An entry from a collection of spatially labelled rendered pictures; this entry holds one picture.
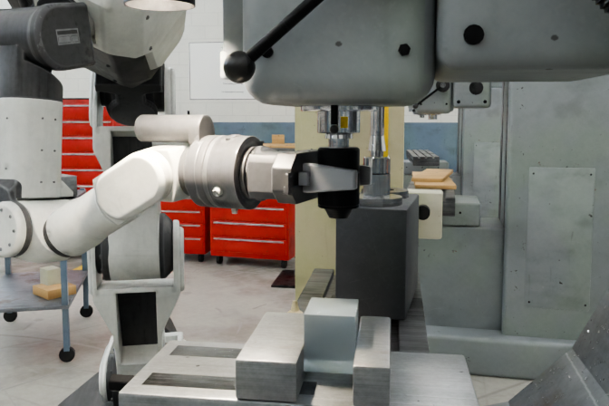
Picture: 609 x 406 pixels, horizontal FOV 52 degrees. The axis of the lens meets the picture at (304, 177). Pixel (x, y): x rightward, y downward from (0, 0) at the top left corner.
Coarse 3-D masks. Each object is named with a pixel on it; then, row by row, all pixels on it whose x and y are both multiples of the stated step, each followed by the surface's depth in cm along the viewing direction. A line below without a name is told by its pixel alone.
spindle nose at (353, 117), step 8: (320, 112) 69; (328, 112) 68; (344, 112) 68; (352, 112) 68; (360, 112) 70; (320, 120) 69; (328, 120) 68; (352, 120) 68; (360, 120) 70; (320, 128) 69; (328, 128) 68; (344, 128) 68; (352, 128) 68
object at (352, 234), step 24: (360, 192) 126; (408, 192) 119; (360, 216) 105; (384, 216) 104; (408, 216) 105; (336, 240) 107; (360, 240) 106; (384, 240) 105; (408, 240) 106; (336, 264) 107; (360, 264) 106; (384, 264) 105; (408, 264) 107; (336, 288) 108; (360, 288) 106; (384, 288) 105; (408, 288) 108; (360, 312) 107; (384, 312) 106
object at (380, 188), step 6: (390, 162) 109; (372, 168) 108; (378, 168) 108; (384, 168) 108; (390, 168) 109; (372, 174) 108; (378, 174) 108; (384, 174) 108; (390, 174) 109; (372, 180) 108; (378, 180) 108; (384, 180) 108; (390, 180) 110; (366, 186) 109; (372, 186) 108; (378, 186) 108; (384, 186) 108; (390, 186) 110; (366, 192) 109; (372, 192) 108; (378, 192) 108; (384, 192) 108
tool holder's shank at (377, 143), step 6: (378, 108) 108; (372, 114) 108; (378, 114) 108; (372, 120) 108; (378, 120) 108; (372, 126) 108; (378, 126) 108; (372, 132) 108; (378, 132) 108; (372, 138) 108; (378, 138) 108; (372, 144) 108; (378, 144) 108; (384, 144) 109; (372, 150) 108; (378, 150) 108; (384, 150) 109; (372, 156) 109; (378, 156) 109
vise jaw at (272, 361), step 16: (272, 320) 71; (288, 320) 71; (256, 336) 66; (272, 336) 66; (288, 336) 66; (240, 352) 62; (256, 352) 62; (272, 352) 62; (288, 352) 62; (240, 368) 60; (256, 368) 60; (272, 368) 59; (288, 368) 59; (240, 384) 60; (256, 384) 60; (272, 384) 60; (288, 384) 59; (272, 400) 60; (288, 400) 60
